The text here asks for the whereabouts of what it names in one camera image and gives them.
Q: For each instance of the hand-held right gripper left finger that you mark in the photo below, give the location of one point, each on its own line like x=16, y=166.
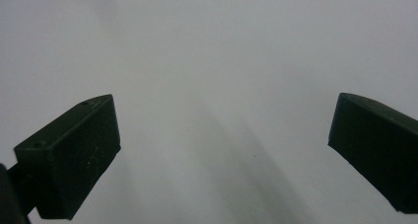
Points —
x=69, y=158

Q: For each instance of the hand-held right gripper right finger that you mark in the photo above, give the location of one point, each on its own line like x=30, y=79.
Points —
x=378, y=145

